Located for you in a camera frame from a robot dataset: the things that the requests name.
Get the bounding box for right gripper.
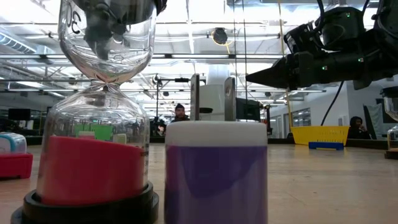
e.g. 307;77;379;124
244;50;364;91

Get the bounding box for blue box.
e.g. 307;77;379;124
308;141;345;151

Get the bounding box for black perforated case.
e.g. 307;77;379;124
235;97;262;123

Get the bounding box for black round ceiling device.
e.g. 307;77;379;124
212;27;229;46

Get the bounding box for yellow plastic bin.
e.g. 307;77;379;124
290;125;350;146

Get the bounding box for black light stand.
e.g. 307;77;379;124
152;73;190;138

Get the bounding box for person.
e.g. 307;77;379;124
170;103;191;123
347;115;373;140

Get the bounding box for purple jar with white lid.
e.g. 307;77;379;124
164;120;269;224

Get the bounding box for green plastic bin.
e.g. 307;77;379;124
73;123;114;142

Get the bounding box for pink sand hourglass black caps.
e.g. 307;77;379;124
11;0;169;224

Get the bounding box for black monitor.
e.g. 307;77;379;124
7;108;32;122

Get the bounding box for red flat box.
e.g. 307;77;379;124
0;152;34;180

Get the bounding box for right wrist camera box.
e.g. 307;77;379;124
284;21;322;54

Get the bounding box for grey metal post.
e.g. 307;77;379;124
190;73;201;122
224;77;237;122

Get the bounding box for yellow hanging cable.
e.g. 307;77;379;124
277;0;294;131

